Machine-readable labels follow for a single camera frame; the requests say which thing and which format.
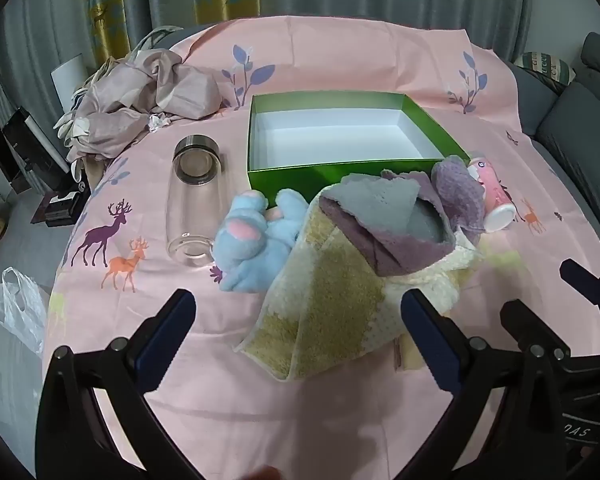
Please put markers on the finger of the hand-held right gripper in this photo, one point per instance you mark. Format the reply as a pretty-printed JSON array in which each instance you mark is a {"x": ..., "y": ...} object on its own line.
[
  {"x": 587, "y": 280},
  {"x": 522, "y": 320}
]

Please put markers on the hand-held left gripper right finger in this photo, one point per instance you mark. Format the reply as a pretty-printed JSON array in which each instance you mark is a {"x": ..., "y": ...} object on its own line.
[{"x": 425, "y": 330}]

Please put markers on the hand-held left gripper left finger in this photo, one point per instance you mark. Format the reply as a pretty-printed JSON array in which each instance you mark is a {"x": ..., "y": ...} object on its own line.
[{"x": 165, "y": 340}]

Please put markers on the yellow white checked towel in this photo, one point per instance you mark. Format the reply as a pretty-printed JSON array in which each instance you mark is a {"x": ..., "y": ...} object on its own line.
[{"x": 320, "y": 300}]

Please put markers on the blue plush elephant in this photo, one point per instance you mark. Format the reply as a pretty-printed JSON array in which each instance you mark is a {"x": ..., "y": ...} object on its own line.
[{"x": 250, "y": 255}]

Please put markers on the purple grey scalloped cloth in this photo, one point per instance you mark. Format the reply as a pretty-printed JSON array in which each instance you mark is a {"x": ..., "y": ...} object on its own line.
[{"x": 380, "y": 205}]

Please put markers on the green cardboard box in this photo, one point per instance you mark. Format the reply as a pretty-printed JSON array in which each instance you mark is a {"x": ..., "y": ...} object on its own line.
[{"x": 290, "y": 177}]

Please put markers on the pink printed cup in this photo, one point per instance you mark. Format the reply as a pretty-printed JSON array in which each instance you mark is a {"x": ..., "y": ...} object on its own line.
[{"x": 495, "y": 195}]

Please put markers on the grey sofa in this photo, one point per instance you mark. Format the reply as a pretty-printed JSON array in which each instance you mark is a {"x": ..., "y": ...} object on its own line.
[{"x": 580, "y": 135}]

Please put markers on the white plastic bag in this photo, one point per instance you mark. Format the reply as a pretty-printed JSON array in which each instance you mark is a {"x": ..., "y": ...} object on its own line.
[{"x": 20, "y": 310}]

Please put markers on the dark low box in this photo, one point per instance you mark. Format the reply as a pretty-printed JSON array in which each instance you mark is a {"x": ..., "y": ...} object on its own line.
[{"x": 57, "y": 205}]

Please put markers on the striped green cushion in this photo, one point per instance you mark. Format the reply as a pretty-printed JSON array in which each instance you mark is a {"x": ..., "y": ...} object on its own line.
[{"x": 550, "y": 67}]

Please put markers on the crumpled white tissue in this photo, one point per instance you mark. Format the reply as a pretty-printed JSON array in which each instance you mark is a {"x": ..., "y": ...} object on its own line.
[{"x": 159, "y": 122}]

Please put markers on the black cabinet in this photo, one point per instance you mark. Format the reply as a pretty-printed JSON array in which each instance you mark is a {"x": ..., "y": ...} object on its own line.
[{"x": 30, "y": 150}]

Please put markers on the crumpled pale pink cloth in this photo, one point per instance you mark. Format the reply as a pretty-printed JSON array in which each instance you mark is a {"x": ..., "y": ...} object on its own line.
[{"x": 145, "y": 85}]

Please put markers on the white container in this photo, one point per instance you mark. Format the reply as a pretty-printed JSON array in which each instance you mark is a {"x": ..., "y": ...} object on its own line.
[{"x": 70, "y": 80}]

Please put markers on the pink deer printed sheet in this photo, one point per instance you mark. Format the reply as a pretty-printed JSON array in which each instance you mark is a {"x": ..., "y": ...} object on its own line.
[{"x": 330, "y": 60}]

